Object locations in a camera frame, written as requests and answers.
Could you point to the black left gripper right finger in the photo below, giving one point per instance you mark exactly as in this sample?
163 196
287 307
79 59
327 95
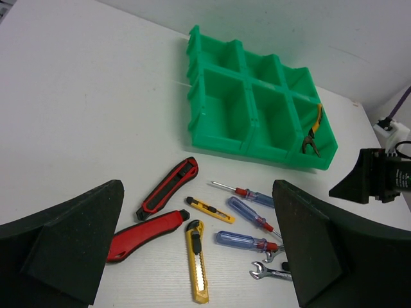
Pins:
340 259

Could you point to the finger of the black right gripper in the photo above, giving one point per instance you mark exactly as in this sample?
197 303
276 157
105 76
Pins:
355 186

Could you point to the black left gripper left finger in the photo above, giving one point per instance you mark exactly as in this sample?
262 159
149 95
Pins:
56 257

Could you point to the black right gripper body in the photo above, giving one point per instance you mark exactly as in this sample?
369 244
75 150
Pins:
384 176

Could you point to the yellow handled pliers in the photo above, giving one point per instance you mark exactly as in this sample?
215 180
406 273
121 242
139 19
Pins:
309 139

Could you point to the blue screwdriver thin shaft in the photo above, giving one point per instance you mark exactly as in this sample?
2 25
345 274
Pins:
247 194

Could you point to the small silver wrench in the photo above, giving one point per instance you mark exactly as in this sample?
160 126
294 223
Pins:
271 254

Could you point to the long silver wrench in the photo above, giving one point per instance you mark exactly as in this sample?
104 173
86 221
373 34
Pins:
262 271

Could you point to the blue screwdriver lower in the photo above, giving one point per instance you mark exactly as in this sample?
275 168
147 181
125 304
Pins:
247 242

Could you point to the blue screwdriver middle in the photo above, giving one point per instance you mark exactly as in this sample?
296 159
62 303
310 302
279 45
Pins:
251 215

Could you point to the large yellow box cutter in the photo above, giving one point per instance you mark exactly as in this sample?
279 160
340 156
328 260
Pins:
194 235

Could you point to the green six-compartment bin tray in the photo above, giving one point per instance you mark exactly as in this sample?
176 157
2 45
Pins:
253 106

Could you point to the small yellow box cutter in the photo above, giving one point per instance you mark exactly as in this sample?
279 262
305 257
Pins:
209 210

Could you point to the black red utility knife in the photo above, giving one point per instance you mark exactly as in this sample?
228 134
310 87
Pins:
181 174

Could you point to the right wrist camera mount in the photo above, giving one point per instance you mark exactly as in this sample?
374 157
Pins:
392 133

